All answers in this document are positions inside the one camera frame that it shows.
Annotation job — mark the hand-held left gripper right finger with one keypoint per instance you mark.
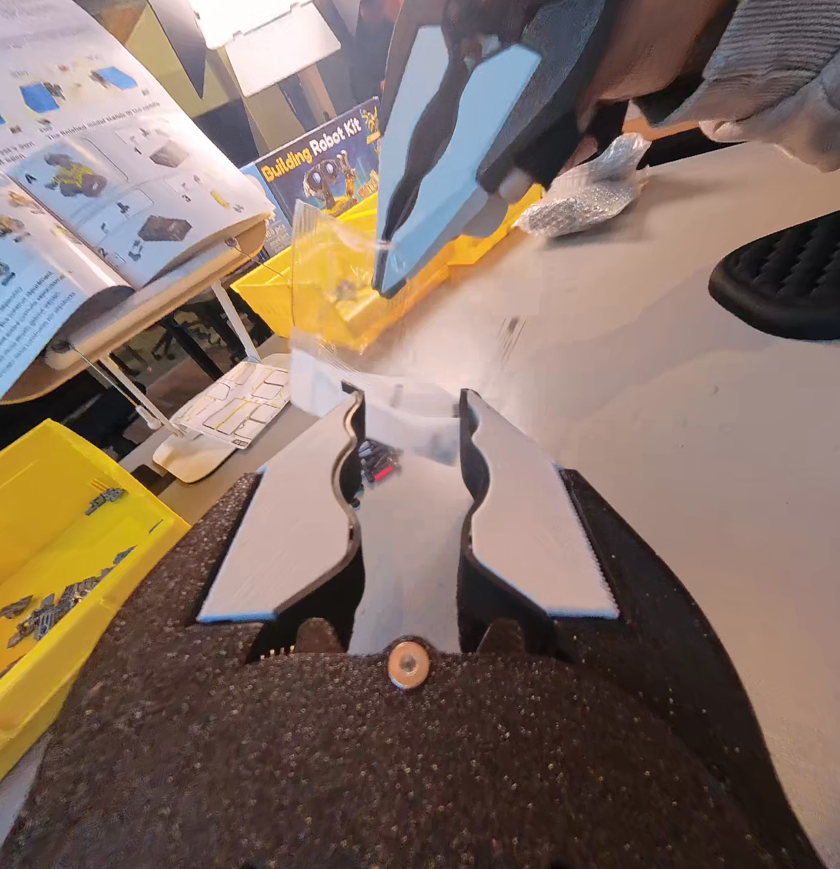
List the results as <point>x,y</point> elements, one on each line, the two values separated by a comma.
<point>542,543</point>

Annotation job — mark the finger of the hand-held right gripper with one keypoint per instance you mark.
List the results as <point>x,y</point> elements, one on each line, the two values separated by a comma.
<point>474,136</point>
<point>420,81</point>

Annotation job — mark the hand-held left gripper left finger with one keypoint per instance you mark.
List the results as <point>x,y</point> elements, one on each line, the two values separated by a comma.
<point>284,543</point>

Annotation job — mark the pile of small building pegs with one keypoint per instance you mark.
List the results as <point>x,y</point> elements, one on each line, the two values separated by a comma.
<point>379,465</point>

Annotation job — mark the clear plastic bag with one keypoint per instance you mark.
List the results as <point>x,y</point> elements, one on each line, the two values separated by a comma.
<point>324,285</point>

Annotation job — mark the person's right forearm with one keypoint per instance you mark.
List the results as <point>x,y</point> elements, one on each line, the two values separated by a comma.
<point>786,74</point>

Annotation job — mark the grey desk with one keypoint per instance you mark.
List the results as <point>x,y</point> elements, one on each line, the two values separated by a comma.
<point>664,441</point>

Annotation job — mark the person's right hand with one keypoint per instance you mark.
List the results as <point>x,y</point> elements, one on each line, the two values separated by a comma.
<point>657,47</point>

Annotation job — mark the yellow plastic bin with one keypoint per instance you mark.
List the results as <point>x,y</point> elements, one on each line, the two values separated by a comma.
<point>263,299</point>
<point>501,244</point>
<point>46,475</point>

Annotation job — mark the bubble wrap pouch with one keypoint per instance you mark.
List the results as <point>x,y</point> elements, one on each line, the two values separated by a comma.
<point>583,190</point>

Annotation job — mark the robot kit box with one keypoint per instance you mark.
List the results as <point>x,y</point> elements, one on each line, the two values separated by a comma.
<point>304,156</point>

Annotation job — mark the sticker sheet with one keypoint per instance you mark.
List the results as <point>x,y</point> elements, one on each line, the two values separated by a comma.
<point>236,407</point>

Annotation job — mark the studio light panel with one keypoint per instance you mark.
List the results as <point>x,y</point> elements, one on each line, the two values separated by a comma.
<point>277,41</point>

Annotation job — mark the heap of dark grey bricks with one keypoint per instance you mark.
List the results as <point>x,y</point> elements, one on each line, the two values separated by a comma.
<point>46,604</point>

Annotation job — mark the beige book stand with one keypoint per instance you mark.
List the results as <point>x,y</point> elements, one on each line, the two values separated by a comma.
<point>175,271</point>

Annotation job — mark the open instruction booklet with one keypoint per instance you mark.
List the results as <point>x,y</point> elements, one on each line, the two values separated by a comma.
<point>87,170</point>

